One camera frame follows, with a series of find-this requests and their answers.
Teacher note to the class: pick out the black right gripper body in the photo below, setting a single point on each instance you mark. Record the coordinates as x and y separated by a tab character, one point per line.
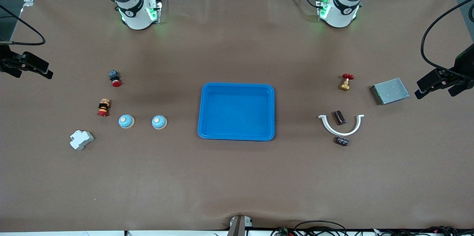
6	60

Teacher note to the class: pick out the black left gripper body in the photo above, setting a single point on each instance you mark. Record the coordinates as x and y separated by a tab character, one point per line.
465	66

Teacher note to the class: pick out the blue dome bell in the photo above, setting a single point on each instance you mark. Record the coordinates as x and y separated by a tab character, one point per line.
126	121
159	122

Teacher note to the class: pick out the dark brown electrolytic capacitor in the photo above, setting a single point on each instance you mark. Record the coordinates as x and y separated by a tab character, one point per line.
339	117
342	141

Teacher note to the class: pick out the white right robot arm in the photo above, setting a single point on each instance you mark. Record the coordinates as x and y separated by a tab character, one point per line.
137	17

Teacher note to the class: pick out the blue plastic tray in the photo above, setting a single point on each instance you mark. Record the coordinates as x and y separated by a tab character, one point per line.
237	113

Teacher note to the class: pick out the grey metal box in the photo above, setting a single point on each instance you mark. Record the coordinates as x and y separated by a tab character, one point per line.
392	91

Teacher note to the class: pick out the red and yellow emergency button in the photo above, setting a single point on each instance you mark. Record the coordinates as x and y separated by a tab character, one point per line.
104	107

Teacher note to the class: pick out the red push button black body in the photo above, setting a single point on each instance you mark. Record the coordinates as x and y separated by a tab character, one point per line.
116	82

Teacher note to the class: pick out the white circuit breaker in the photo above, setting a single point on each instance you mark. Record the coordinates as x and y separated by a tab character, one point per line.
81	139

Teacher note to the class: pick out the brown table mat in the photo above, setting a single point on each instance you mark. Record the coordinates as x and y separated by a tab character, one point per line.
237	176

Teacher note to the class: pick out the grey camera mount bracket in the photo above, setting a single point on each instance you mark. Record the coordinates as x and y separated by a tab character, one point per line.
239	226

